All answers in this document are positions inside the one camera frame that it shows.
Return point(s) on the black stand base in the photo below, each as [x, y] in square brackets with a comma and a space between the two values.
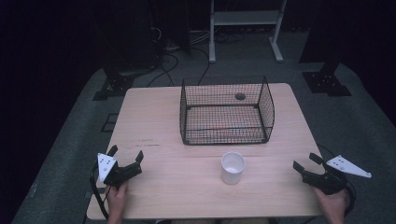
[325, 82]
[113, 85]

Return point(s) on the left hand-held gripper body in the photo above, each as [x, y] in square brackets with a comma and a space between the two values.
[123, 173]

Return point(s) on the person's left hand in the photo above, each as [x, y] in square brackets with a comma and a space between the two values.
[116, 199]

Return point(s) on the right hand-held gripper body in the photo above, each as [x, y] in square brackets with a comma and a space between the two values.
[330, 182]

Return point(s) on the white cup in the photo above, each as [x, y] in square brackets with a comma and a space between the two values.
[232, 168]

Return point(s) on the small grey object in basket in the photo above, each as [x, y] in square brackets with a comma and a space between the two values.
[240, 96]

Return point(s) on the person's right hand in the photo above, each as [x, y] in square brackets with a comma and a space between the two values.
[333, 205]

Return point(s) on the white metal stand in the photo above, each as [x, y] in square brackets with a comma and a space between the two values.
[246, 17]

